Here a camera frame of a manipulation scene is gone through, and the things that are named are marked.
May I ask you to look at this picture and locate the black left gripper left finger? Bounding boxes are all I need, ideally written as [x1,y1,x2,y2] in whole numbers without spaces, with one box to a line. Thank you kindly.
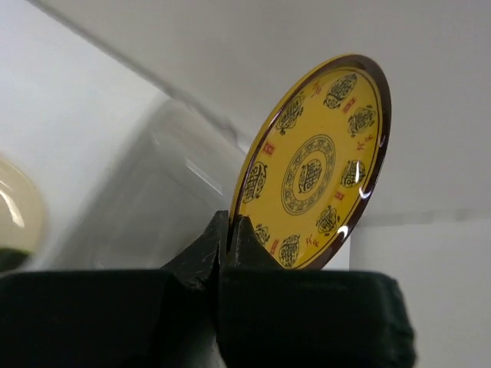
[1,211,228,367]

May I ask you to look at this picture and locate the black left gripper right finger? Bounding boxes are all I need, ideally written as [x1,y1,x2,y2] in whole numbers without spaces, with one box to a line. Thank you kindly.
[219,217,417,367]

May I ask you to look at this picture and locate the yellow patterned plate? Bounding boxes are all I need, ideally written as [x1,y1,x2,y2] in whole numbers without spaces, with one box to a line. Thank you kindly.
[229,54,391,269]

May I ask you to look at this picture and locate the cream plate with dark brushstroke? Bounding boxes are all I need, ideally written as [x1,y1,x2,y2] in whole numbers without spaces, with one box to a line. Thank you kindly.
[1,156,47,272]

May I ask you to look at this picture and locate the clear plastic bin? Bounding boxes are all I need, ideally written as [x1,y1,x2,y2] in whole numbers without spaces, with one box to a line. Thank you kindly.
[35,1,250,269]

